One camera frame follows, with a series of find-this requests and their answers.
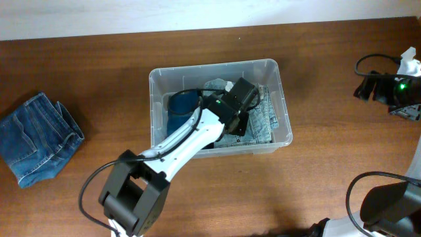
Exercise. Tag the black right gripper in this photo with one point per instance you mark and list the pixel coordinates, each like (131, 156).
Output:
(384, 95)

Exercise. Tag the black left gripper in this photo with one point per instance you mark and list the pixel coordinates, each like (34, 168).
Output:
(242, 123)

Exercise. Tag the light blue jeans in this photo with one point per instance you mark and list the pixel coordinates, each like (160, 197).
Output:
(262, 121)

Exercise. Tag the teal blue garment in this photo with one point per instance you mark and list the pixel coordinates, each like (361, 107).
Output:
(181, 106)

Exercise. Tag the dark blue jeans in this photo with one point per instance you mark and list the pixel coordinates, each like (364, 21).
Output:
(38, 139)

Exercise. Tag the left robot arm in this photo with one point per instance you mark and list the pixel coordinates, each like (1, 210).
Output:
(135, 192)

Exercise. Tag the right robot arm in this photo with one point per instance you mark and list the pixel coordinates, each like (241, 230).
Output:
(392, 209)

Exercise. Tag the clear plastic storage container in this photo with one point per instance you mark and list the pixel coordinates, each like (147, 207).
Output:
(164, 82)

